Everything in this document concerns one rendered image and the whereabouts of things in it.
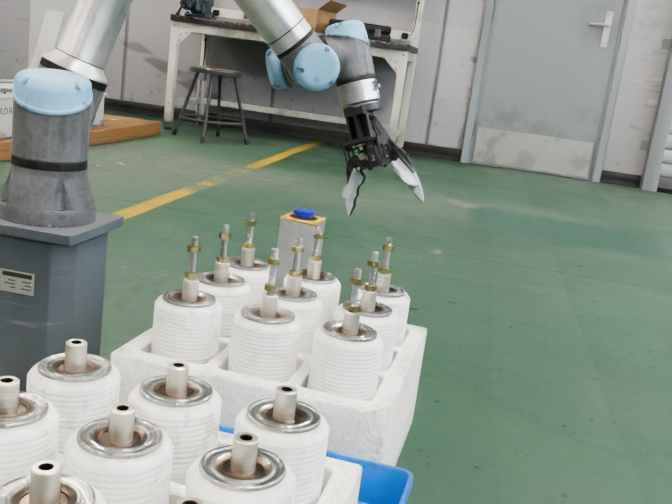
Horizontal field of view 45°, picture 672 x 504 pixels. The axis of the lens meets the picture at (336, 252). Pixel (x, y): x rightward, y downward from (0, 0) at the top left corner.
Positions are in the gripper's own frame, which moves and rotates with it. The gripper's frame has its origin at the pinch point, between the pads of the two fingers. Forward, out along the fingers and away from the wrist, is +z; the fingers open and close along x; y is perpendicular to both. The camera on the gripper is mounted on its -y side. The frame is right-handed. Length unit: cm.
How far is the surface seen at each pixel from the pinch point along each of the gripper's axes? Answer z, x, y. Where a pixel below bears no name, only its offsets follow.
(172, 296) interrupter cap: 3, -16, 52
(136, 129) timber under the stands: -57, -234, -264
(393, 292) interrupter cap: 11.9, 6.4, 24.2
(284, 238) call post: 0.9, -16.3, 13.0
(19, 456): 9, -7, 94
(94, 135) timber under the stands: -54, -225, -211
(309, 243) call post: 2.7, -11.8, 12.4
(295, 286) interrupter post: 6.4, -3.8, 37.9
